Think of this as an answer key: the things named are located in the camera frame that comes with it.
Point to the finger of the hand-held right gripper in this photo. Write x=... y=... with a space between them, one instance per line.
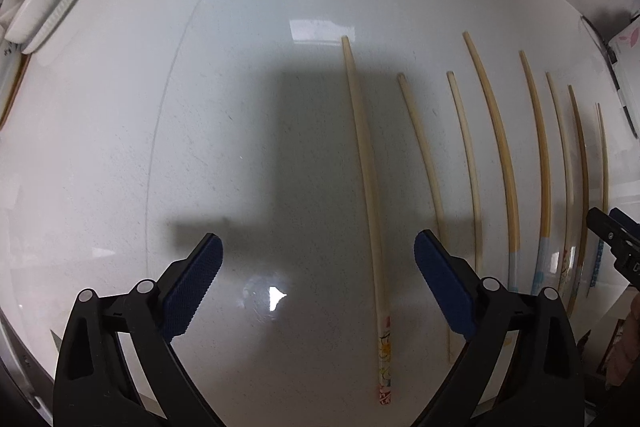
x=622 y=252
x=627 y=227

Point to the pale bamboo chopstick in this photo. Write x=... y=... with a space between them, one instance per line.
x=425 y=147
x=470 y=157

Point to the white ribbed dish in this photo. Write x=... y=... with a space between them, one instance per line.
x=47 y=2

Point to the white appliance pink flower print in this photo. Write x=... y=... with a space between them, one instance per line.
x=627 y=57

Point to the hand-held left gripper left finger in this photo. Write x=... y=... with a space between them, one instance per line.
x=195 y=287

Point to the pale bamboo chopstick floral end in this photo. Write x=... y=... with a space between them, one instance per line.
x=566 y=162
x=365 y=187

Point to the dark amber bamboo chopstick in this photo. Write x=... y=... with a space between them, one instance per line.
x=584 y=167

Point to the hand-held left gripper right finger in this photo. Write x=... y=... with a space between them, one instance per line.
x=442 y=287

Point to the wooden-edged board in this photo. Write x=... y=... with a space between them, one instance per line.
x=12 y=92

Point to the person's right hand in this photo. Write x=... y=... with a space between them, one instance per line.
x=627 y=349

